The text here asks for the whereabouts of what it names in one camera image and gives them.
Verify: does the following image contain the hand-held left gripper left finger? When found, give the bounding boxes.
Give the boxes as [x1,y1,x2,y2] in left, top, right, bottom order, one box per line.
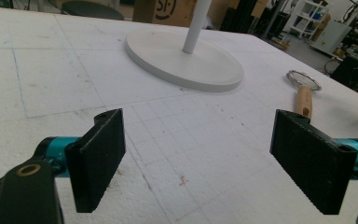
[34,107,127,214]

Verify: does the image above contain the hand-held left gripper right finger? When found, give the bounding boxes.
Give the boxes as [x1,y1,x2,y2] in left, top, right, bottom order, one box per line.
[269,109,358,216]

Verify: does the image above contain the wooden handled mesh strainer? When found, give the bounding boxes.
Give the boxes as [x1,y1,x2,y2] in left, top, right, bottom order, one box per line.
[285,70,323,119]

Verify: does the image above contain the black equipment case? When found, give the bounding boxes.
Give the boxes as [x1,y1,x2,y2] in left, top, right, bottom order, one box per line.
[329,55,358,91]

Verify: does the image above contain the grey metal cabinet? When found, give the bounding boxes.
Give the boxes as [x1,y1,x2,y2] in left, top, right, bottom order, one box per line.
[310,20,352,57]

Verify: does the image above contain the white round stand base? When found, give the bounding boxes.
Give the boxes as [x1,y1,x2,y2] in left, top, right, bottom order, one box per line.
[124,27,245,93]

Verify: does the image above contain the white shelf rack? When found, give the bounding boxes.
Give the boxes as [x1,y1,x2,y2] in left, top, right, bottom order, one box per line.
[289,0,332,39]

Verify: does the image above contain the brown cardboard box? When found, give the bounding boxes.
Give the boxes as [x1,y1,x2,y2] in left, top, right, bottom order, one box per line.
[131,0,227,28]

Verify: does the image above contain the white stand pole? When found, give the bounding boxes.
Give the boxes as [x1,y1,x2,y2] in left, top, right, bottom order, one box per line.
[182,0,213,55]

